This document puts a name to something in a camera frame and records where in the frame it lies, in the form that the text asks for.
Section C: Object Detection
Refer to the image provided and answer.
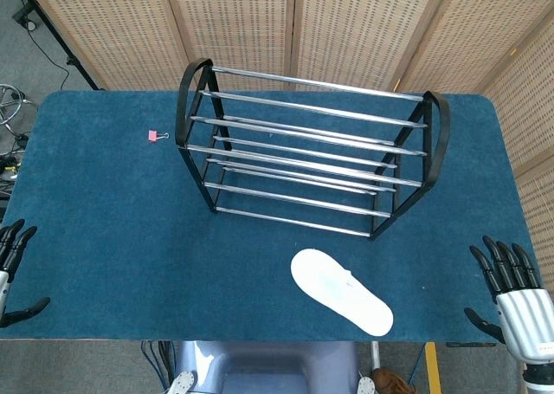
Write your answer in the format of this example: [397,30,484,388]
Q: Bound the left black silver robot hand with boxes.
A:
[0,219,52,328]

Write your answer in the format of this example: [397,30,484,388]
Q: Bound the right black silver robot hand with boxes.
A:
[463,236,554,364]

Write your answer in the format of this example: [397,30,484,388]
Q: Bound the white slipper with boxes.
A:
[289,248,395,337]

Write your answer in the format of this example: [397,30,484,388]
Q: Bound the black chrome shoe rack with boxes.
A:
[175,57,452,242]

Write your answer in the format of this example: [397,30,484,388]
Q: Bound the blue carpet mat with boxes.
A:
[0,89,545,342]

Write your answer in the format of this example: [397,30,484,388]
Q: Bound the chrome chair base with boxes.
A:
[0,83,40,135]

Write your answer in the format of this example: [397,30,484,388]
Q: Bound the blue-grey robot torso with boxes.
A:
[177,340,360,394]

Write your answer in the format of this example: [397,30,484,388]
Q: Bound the tangled floor cables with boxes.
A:
[0,127,30,209]

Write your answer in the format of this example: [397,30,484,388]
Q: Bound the black cables under table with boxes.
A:
[140,340,177,391]

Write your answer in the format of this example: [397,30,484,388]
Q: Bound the black stand with cable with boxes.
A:
[9,0,105,91]

